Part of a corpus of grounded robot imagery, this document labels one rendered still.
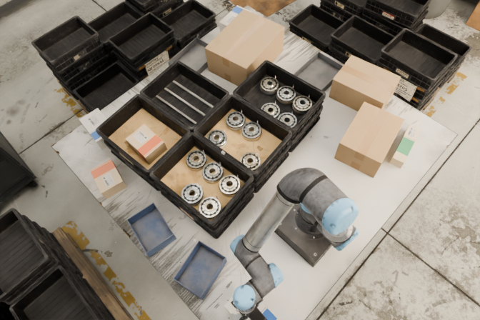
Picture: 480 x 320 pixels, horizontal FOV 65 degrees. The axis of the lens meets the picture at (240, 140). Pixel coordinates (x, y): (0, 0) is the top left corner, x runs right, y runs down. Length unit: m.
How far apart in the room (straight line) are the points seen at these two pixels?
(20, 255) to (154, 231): 0.81
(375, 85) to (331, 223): 1.19
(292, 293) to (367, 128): 0.88
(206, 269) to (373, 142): 1.01
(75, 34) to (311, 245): 2.40
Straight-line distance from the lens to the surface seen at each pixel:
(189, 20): 3.27
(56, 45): 3.27
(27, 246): 2.42
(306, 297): 1.80
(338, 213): 1.13
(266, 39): 2.28
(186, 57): 2.51
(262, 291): 1.38
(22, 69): 4.01
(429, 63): 2.92
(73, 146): 2.32
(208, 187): 1.82
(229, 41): 2.28
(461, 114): 3.39
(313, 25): 3.34
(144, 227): 1.95
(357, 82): 2.17
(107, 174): 2.05
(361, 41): 3.10
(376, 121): 2.03
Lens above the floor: 2.47
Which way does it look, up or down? 58 degrees down
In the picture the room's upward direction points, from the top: 6 degrees counter-clockwise
